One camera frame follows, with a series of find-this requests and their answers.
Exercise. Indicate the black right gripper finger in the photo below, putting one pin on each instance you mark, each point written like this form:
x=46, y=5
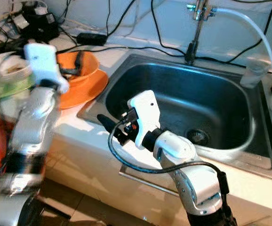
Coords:
x=110, y=124

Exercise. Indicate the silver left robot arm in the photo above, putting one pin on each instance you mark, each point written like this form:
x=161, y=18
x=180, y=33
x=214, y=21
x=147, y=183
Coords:
x=32, y=122

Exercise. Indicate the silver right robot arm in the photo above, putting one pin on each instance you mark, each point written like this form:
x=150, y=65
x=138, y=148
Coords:
x=197, y=188

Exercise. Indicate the orange plastic plate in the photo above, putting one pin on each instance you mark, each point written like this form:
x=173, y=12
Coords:
x=89, y=96

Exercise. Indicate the white sink counter cabinet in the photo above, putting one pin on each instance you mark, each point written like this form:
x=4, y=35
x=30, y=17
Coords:
x=98, y=160

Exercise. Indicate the black power adapter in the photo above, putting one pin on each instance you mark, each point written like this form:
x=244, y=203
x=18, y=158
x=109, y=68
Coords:
x=91, y=38

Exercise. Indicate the black pump device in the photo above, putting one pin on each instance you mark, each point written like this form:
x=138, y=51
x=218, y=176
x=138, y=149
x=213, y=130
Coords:
x=37, y=23

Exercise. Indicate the white ceramic bowl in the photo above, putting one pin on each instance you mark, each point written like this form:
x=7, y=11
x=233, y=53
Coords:
x=9, y=66

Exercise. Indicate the metal sink drain strainer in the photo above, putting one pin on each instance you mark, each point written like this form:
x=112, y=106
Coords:
x=197, y=136

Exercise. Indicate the black power strip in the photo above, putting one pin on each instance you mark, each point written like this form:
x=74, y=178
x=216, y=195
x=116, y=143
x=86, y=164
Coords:
x=2, y=46

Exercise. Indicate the stainless steel sink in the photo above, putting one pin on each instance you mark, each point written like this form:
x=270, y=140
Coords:
x=202, y=99

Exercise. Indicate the metal faucet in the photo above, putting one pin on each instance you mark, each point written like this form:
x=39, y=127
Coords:
x=191, y=52

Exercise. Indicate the clear plastic cup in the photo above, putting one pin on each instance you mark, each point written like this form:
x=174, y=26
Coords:
x=252, y=75

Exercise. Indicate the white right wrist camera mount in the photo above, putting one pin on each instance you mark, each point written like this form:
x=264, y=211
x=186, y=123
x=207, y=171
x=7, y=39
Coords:
x=145, y=110

